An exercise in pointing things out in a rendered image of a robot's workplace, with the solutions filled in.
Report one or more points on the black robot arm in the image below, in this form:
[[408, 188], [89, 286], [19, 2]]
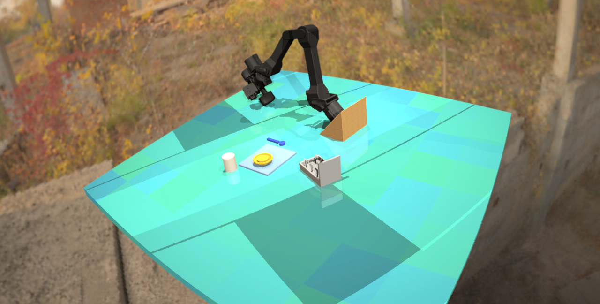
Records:
[[318, 95]]

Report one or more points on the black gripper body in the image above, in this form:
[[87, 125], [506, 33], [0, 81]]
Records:
[[266, 97]]

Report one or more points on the beige cylinder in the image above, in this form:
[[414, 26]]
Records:
[[229, 162]]

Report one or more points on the pale blue square mat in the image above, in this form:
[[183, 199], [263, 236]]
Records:
[[280, 157]]

